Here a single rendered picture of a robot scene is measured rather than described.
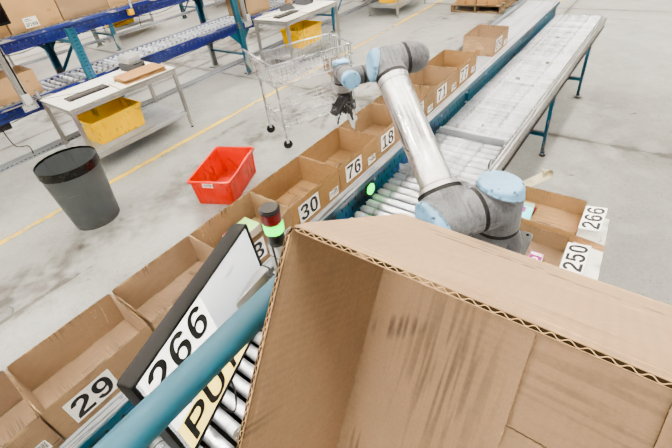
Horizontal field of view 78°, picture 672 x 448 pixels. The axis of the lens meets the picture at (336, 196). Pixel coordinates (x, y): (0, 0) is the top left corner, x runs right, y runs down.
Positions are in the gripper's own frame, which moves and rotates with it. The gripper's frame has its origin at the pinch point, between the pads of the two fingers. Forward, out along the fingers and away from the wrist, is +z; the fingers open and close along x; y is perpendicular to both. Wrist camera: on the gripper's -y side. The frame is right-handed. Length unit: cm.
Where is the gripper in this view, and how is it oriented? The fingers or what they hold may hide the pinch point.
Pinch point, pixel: (344, 126)
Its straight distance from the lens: 236.0
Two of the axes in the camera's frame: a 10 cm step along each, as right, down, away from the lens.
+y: 5.9, -5.3, 6.1
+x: -8.0, -2.8, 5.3
